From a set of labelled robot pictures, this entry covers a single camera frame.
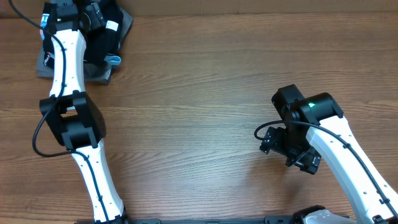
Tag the grey folded garment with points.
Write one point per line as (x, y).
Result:
(92, 72)

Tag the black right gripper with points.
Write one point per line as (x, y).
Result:
(274, 140)

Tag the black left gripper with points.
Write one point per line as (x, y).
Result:
(94, 15)

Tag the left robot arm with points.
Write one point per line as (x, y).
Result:
(80, 43)

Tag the light blue printed shirt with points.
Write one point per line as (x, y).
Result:
(112, 59)

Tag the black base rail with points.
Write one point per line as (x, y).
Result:
(211, 221)

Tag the black t-shirt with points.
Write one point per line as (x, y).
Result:
(105, 40)

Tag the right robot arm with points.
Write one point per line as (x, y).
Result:
(314, 129)

